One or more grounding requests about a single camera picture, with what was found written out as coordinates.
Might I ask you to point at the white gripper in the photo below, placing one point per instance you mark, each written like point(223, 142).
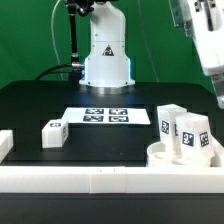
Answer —
point(208, 35)

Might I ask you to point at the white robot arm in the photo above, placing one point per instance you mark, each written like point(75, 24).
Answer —
point(107, 68)

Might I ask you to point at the white sheet with tags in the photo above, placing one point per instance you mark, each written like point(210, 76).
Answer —
point(106, 116)

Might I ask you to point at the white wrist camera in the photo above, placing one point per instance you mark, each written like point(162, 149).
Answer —
point(181, 16)

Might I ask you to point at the white U-shaped fence frame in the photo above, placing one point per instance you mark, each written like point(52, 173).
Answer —
point(93, 180)

